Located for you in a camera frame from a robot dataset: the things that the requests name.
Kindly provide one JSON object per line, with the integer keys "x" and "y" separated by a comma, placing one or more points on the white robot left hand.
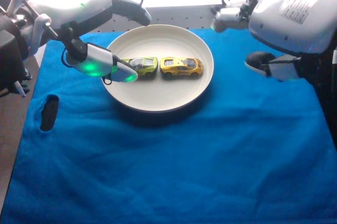
{"x": 79, "y": 11}

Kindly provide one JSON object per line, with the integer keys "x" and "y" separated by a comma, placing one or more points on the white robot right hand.
{"x": 289, "y": 16}

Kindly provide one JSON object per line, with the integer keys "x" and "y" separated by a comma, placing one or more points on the green toy car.
{"x": 144, "y": 66}

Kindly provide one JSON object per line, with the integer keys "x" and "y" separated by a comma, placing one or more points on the yellow toy car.
{"x": 181, "y": 69}

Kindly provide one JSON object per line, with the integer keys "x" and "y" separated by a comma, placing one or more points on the white round plate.
{"x": 163, "y": 95}

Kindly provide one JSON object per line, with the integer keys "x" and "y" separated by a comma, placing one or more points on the perforated metal board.
{"x": 179, "y": 16}

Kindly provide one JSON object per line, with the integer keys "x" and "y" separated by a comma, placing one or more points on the blue cloth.
{"x": 184, "y": 168}

